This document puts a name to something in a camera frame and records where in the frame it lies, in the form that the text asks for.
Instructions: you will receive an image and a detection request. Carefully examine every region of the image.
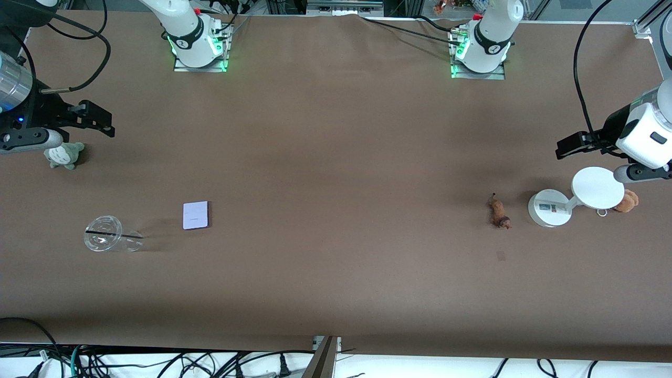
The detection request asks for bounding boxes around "brown lion statue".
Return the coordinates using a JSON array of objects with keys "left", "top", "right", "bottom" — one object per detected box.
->
[{"left": 487, "top": 193, "right": 512, "bottom": 230}]

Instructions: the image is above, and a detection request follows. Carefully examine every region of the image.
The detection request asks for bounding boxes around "grey green owl-like plush toy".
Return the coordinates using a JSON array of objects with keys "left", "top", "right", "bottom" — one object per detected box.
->
[{"left": 44, "top": 142, "right": 85, "bottom": 170}]

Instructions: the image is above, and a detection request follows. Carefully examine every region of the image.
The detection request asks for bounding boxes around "white round stand with disc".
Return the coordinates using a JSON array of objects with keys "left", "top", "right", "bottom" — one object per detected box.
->
[{"left": 528, "top": 166, "right": 625, "bottom": 227}]

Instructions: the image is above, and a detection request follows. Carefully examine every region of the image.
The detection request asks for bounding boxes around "black drinking straw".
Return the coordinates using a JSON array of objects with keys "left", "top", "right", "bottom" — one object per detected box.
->
[{"left": 86, "top": 228, "right": 144, "bottom": 239}]

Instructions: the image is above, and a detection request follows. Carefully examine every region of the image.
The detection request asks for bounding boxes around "clear plastic cup with lid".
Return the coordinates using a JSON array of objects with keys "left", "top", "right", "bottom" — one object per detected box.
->
[{"left": 84, "top": 215, "right": 143, "bottom": 253}]

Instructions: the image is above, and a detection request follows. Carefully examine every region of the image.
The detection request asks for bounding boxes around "brown table mat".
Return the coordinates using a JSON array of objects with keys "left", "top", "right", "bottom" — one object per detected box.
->
[{"left": 0, "top": 10, "right": 672, "bottom": 363}]

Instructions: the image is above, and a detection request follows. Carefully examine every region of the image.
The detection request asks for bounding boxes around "grey metal bar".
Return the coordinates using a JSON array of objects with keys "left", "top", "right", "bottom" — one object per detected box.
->
[{"left": 306, "top": 0, "right": 385, "bottom": 16}]

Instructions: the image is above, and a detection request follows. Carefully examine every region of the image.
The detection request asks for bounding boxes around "brown teddy bear keychain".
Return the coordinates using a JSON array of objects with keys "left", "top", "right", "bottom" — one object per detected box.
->
[{"left": 596, "top": 190, "right": 639, "bottom": 217}]

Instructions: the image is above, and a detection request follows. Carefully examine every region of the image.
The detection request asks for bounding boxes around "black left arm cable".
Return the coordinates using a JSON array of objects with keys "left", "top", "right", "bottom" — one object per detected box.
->
[{"left": 573, "top": 0, "right": 615, "bottom": 154}]

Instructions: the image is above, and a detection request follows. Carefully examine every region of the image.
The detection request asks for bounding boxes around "aluminium frame profile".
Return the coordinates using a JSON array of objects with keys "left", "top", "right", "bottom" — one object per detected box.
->
[{"left": 633, "top": 18, "right": 657, "bottom": 40}]

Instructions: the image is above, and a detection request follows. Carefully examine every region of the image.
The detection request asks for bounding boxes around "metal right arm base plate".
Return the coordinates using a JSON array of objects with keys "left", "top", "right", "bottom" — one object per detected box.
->
[{"left": 173, "top": 55, "right": 229, "bottom": 73}]

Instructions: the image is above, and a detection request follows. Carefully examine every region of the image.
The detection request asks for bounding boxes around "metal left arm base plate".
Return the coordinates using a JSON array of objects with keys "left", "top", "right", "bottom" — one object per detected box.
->
[{"left": 450, "top": 62, "right": 506, "bottom": 80}]

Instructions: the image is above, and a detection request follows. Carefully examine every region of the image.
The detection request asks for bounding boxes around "thin black cable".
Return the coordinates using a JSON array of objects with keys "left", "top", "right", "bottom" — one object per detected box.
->
[
  {"left": 362, "top": 17, "right": 465, "bottom": 47},
  {"left": 417, "top": 15, "right": 458, "bottom": 32}
]

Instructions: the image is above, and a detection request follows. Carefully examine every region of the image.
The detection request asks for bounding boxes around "thick black cable loop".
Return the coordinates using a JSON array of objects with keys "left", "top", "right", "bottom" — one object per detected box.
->
[{"left": 0, "top": 317, "right": 66, "bottom": 378}]

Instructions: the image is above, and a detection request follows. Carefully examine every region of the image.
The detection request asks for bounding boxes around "brown support post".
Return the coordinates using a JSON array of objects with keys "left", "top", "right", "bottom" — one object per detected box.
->
[{"left": 302, "top": 336, "right": 339, "bottom": 378}]

